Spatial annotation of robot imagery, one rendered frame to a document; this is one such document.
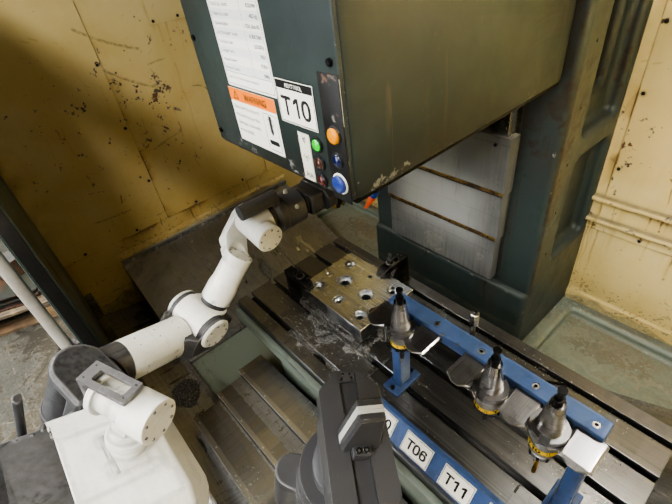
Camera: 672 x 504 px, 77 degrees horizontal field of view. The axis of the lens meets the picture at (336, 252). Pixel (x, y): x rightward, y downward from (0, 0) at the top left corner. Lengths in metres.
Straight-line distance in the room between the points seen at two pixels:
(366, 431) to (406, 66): 0.51
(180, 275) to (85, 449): 1.30
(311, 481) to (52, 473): 0.42
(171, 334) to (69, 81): 1.10
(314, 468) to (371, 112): 0.46
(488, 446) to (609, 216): 0.91
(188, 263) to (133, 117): 0.64
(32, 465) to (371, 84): 0.71
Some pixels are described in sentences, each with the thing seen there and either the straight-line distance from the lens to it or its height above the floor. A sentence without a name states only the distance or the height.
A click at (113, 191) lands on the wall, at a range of 1.93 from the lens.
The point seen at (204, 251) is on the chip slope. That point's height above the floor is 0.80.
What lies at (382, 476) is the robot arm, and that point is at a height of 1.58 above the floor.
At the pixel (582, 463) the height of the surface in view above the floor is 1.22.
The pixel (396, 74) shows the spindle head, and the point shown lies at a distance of 0.67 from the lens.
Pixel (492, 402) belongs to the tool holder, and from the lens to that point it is 0.84.
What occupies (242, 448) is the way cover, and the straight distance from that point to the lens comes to 1.42.
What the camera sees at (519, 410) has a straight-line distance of 0.85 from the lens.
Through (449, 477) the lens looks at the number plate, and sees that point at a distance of 1.07.
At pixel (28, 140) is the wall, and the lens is 1.83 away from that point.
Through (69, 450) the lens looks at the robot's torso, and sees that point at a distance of 0.78.
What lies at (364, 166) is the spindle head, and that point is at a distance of 0.66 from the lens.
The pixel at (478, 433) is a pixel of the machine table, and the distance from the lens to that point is 1.18.
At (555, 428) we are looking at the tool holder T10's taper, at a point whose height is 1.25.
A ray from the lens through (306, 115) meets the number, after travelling 0.68.
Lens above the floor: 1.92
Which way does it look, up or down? 38 degrees down
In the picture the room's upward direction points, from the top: 9 degrees counter-clockwise
